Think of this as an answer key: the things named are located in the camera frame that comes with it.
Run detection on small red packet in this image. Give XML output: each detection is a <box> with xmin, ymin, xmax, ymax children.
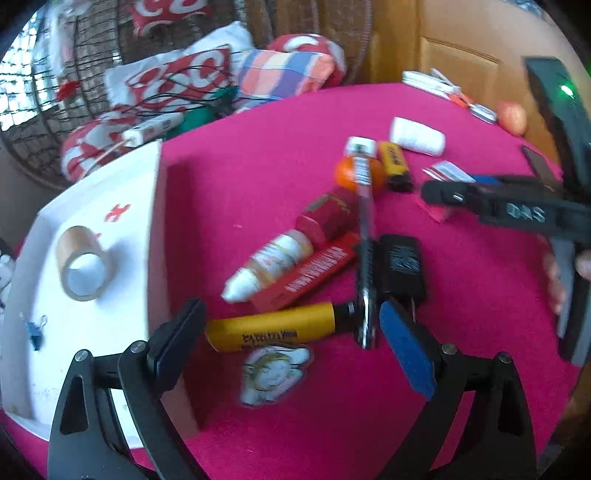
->
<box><xmin>414</xmin><ymin>196</ymin><xmax>456</xmax><ymax>225</ymax></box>

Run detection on black cable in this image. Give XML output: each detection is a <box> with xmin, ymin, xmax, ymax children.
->
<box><xmin>115</xmin><ymin>46</ymin><xmax>269</xmax><ymax>121</ymax></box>

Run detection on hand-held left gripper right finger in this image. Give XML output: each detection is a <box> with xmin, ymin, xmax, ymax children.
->
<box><xmin>374</xmin><ymin>299</ymin><xmax>539</xmax><ymax>480</ymax></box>

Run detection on white plastic bottle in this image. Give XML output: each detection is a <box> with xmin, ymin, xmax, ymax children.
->
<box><xmin>222</xmin><ymin>230</ymin><xmax>316</xmax><ymax>304</ymax></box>

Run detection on white tray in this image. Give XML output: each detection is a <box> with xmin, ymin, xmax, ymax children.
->
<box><xmin>0</xmin><ymin>138</ymin><xmax>202</xmax><ymax>452</ymax></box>

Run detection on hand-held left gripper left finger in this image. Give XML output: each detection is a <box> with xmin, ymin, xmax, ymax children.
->
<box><xmin>47</xmin><ymin>298</ymin><xmax>208</xmax><ymax>480</ymax></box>

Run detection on brown tape roll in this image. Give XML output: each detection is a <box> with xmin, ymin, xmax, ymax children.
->
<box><xmin>56</xmin><ymin>226</ymin><xmax>119</xmax><ymax>302</ymax></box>

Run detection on white tube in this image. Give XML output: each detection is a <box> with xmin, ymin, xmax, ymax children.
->
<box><xmin>122</xmin><ymin>113</ymin><xmax>186</xmax><ymax>149</ymax></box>

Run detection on plaid cloth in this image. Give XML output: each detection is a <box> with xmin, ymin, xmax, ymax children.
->
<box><xmin>233</xmin><ymin>50</ymin><xmax>336</xmax><ymax>114</ymax></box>

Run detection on orange mandarin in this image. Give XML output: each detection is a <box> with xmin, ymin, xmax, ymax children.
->
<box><xmin>335</xmin><ymin>157</ymin><xmax>387</xmax><ymax>195</ymax></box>

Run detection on wooden door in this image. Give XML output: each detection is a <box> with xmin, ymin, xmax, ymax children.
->
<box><xmin>360</xmin><ymin>0</ymin><xmax>591</xmax><ymax>139</ymax></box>

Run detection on long red lighter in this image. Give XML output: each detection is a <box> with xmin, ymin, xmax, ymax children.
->
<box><xmin>250</xmin><ymin>232</ymin><xmax>362</xmax><ymax>313</ymax></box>

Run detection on dark brown flat object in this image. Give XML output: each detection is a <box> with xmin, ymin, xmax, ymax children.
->
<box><xmin>521</xmin><ymin>145</ymin><xmax>563</xmax><ymax>188</ymax></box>

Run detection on wicker chair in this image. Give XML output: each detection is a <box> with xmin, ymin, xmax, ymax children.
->
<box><xmin>0</xmin><ymin>0</ymin><xmax>376</xmax><ymax>190</ymax></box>

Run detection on white angel sticker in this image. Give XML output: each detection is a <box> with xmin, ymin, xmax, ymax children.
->
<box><xmin>239</xmin><ymin>346</ymin><xmax>315</xmax><ymax>408</ymax></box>

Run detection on person's right hand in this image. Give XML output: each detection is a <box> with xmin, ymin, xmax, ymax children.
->
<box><xmin>542</xmin><ymin>250</ymin><xmax>591</xmax><ymax>317</ymax></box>

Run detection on yellow lighter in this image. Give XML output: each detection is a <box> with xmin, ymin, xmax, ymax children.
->
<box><xmin>378</xmin><ymin>140</ymin><xmax>415</xmax><ymax>193</ymax></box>

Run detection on small red box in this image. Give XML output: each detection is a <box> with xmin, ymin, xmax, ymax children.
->
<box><xmin>299</xmin><ymin>194</ymin><xmax>356</xmax><ymax>246</ymax></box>

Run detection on green plastic object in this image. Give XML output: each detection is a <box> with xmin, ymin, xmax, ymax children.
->
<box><xmin>164</xmin><ymin>88</ymin><xmax>237</xmax><ymax>140</ymax></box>

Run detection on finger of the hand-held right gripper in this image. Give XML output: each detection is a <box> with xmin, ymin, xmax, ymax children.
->
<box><xmin>422</xmin><ymin>174</ymin><xmax>567</xmax><ymax>232</ymax></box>

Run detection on yellow tube with black cap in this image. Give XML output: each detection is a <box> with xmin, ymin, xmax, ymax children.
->
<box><xmin>205</xmin><ymin>302</ymin><xmax>359</xmax><ymax>354</ymax></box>

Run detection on small orange tool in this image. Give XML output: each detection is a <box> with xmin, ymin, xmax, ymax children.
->
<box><xmin>445</xmin><ymin>88</ymin><xmax>477</xmax><ymax>110</ymax></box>

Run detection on pen with white cap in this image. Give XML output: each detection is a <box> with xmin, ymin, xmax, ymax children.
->
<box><xmin>345</xmin><ymin>136</ymin><xmax>382</xmax><ymax>350</ymax></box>

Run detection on white striped sachet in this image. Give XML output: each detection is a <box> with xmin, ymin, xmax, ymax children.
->
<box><xmin>422</xmin><ymin>161</ymin><xmax>476</xmax><ymax>185</ymax></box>

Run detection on black power adapter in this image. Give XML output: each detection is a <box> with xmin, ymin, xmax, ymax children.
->
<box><xmin>378</xmin><ymin>234</ymin><xmax>428</xmax><ymax>324</ymax></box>

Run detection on peach fruit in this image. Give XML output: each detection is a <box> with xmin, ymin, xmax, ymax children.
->
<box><xmin>496</xmin><ymin>101</ymin><xmax>528</xmax><ymax>137</ymax></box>

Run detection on white flat packet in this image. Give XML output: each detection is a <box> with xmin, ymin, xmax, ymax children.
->
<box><xmin>402</xmin><ymin>69</ymin><xmax>461</xmax><ymax>100</ymax></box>

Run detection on white charger cube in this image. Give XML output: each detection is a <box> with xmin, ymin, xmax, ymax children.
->
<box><xmin>389</xmin><ymin>116</ymin><xmax>447</xmax><ymax>156</ymax></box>

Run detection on blue binder clip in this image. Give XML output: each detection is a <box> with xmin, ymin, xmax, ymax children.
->
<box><xmin>25</xmin><ymin>315</ymin><xmax>49</xmax><ymax>352</ymax></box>

